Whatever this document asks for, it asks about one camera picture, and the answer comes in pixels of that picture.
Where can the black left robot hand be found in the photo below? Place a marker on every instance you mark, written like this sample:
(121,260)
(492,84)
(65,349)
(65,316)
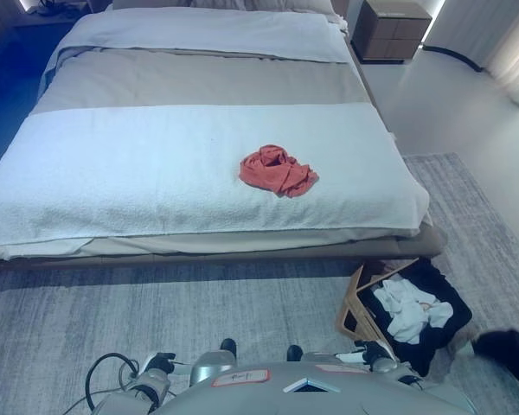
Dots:
(158,361)

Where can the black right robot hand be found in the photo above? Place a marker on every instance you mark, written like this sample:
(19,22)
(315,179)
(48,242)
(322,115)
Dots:
(371,348)

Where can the red garment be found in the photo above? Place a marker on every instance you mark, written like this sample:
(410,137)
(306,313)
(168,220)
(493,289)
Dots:
(277,173)

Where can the black fuzzy shoulder cover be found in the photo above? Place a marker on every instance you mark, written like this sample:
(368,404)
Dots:
(508,352)

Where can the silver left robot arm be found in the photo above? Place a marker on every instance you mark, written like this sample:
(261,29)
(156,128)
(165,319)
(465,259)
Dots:
(140,384)

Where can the wooden basket with black liner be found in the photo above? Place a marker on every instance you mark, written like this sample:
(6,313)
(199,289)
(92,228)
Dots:
(350,311)

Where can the white crumpled clothes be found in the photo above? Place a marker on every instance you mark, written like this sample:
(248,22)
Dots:
(408,311)

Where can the white folded bed cover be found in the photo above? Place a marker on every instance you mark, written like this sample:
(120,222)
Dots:
(207,32)

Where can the silver right robot leg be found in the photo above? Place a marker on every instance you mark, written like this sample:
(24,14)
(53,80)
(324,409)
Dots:
(318,356)

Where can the silver robot leg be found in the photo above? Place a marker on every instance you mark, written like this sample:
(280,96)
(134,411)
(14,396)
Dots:
(318,356)
(212,363)

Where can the silver left robot leg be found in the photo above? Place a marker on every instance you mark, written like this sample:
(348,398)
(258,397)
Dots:
(212,363)

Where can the silver robot torso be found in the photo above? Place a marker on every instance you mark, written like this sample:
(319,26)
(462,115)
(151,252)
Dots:
(311,397)

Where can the beige duvet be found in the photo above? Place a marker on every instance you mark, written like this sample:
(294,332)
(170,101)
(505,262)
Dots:
(199,82)

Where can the brown wooden nightstand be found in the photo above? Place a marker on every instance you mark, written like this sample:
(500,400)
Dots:
(389,30)

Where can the cream curtain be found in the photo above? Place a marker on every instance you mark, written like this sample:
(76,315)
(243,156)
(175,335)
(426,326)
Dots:
(517,47)

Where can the brown upholstered bed frame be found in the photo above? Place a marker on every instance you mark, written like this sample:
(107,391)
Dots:
(428,244)

